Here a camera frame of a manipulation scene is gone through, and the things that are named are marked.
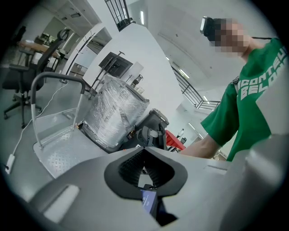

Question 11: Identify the white power strip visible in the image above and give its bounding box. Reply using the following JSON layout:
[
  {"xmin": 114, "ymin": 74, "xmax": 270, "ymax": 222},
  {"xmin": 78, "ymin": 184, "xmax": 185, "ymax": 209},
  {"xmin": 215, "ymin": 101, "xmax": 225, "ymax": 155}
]
[{"xmin": 5, "ymin": 153, "xmax": 16, "ymax": 175}]

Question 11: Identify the brown desk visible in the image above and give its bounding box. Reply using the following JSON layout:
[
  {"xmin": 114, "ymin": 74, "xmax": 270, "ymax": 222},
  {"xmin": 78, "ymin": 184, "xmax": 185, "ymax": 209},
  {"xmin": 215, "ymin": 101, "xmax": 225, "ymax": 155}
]
[{"xmin": 17, "ymin": 39, "xmax": 61, "ymax": 59}]

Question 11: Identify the black coat rack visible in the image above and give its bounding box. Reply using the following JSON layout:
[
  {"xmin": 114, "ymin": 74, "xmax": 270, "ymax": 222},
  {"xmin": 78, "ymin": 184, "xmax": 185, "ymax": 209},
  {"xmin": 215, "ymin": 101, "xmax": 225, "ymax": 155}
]
[{"xmin": 65, "ymin": 31, "xmax": 97, "ymax": 76}]

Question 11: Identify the person's right forearm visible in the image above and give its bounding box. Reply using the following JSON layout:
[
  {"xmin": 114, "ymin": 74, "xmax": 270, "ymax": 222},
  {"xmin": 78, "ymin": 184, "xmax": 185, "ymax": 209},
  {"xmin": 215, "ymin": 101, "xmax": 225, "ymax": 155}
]
[{"xmin": 179, "ymin": 133, "xmax": 223, "ymax": 160}]

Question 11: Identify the grey harness strap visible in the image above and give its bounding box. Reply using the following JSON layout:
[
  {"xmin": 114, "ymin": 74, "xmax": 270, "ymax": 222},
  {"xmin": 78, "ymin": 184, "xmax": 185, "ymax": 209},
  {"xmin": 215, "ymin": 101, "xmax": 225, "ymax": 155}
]
[{"xmin": 232, "ymin": 76, "xmax": 240, "ymax": 97}]

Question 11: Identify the person's green printed t-shirt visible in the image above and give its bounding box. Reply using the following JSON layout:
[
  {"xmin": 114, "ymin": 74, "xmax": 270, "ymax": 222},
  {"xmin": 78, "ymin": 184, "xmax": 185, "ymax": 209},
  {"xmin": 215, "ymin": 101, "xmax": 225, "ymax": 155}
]
[{"xmin": 200, "ymin": 37, "xmax": 289, "ymax": 162}]

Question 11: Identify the black office chair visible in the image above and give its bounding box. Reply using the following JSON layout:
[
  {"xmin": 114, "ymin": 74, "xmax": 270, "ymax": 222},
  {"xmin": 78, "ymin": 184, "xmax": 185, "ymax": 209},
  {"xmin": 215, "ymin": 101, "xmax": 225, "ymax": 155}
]
[{"xmin": 2, "ymin": 28, "xmax": 73, "ymax": 129}]

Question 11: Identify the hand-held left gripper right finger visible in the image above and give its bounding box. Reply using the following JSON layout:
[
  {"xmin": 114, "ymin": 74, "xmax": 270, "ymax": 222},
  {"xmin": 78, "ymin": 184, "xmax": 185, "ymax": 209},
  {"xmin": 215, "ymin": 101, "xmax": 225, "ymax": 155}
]
[{"xmin": 144, "ymin": 146, "xmax": 236, "ymax": 231}]

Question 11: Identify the plastic-wrapped bundle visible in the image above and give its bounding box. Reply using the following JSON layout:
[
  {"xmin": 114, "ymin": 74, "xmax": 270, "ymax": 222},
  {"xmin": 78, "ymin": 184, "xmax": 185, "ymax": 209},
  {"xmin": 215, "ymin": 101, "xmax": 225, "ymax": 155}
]
[{"xmin": 81, "ymin": 74, "xmax": 150, "ymax": 154}]

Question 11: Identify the grey platform trolley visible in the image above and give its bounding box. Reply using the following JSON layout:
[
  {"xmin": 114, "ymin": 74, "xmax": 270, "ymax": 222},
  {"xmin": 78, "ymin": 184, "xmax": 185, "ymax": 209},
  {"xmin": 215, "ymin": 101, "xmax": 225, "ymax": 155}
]
[{"xmin": 30, "ymin": 72, "xmax": 145, "ymax": 179}]

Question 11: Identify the black chest-mounted monitor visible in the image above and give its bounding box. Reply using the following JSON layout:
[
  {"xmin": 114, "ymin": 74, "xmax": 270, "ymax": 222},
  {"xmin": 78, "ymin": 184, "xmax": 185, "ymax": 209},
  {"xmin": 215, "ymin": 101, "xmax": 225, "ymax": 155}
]
[{"xmin": 138, "ymin": 184, "xmax": 158, "ymax": 215}]

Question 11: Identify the white power cable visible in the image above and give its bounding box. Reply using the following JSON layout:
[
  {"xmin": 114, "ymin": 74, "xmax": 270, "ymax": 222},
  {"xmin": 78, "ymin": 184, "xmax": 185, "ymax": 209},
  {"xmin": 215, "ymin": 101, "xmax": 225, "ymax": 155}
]
[{"xmin": 13, "ymin": 82, "xmax": 68, "ymax": 156}]

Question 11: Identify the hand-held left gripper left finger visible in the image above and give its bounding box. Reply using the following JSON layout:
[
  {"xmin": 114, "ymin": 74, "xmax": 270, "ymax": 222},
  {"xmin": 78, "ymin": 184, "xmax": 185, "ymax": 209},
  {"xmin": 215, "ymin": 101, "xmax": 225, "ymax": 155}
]
[{"xmin": 29, "ymin": 146, "xmax": 157, "ymax": 231}]

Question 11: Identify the red covered pedestal table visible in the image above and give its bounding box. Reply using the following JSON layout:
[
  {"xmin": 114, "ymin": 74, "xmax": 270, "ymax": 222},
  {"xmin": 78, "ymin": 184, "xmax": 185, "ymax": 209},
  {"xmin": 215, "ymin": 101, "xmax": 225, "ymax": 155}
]
[{"xmin": 166, "ymin": 129, "xmax": 187, "ymax": 149}]

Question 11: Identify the grey cleaning machine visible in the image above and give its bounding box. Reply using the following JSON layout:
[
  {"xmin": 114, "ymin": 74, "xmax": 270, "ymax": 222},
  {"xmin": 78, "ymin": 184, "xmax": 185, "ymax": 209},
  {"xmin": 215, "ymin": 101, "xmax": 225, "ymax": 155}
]
[{"xmin": 131, "ymin": 108, "xmax": 170, "ymax": 151}]

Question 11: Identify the black metal railing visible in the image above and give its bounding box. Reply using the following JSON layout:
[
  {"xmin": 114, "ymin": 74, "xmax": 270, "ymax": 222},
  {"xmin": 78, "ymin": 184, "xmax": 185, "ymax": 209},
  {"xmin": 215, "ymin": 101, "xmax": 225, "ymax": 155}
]
[{"xmin": 105, "ymin": 0, "xmax": 221, "ymax": 110}]

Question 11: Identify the person's head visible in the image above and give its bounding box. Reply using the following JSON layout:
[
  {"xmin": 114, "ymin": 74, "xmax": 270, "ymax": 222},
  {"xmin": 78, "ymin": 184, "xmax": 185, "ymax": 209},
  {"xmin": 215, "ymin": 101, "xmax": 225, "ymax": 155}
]
[{"xmin": 210, "ymin": 18, "xmax": 266, "ymax": 61}]

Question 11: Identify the black head-mounted camera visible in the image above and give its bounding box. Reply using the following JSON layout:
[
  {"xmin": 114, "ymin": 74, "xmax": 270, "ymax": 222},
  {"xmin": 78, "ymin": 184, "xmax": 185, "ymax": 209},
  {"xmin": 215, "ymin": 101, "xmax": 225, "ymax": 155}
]
[{"xmin": 200, "ymin": 16, "xmax": 216, "ymax": 38}]

